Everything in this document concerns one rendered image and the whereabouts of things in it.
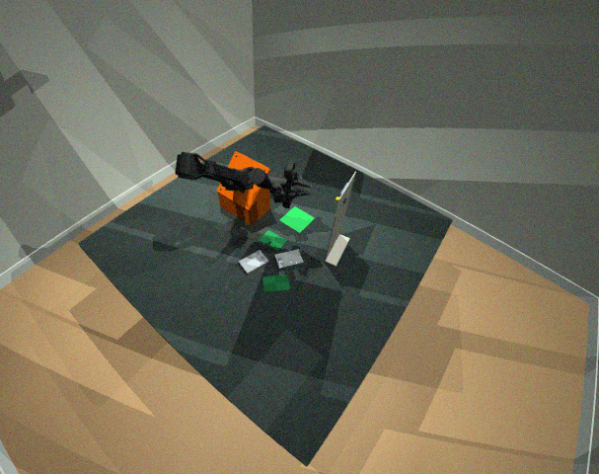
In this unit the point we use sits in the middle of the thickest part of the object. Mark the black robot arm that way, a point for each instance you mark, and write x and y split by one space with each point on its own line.
189 167

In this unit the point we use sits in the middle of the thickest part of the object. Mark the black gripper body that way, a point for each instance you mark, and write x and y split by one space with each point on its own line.
288 175

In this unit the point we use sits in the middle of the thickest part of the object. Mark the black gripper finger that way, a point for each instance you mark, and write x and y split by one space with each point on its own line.
297 192
299 181

